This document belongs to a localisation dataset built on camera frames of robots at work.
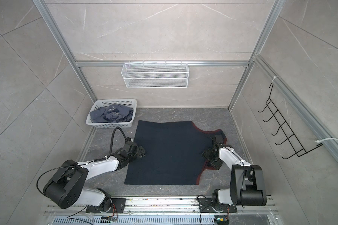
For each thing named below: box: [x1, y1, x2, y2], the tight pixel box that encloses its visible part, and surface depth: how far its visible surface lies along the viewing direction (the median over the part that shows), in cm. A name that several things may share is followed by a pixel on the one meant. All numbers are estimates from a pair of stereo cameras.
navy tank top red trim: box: [123, 120, 228, 186], surface depth 88 cm
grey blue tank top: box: [89, 104, 134, 124], surface depth 110 cm
